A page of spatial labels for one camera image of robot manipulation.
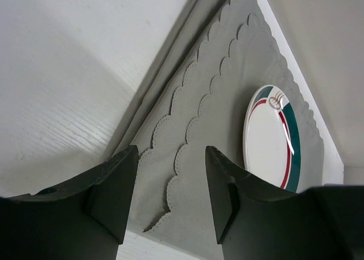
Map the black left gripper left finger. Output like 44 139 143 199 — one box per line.
1 145 138 259

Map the white plate with green rim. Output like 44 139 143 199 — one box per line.
243 85 301 192

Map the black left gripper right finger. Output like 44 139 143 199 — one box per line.
205 146 363 259

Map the grey cloth placemat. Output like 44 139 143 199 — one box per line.
121 0 324 259

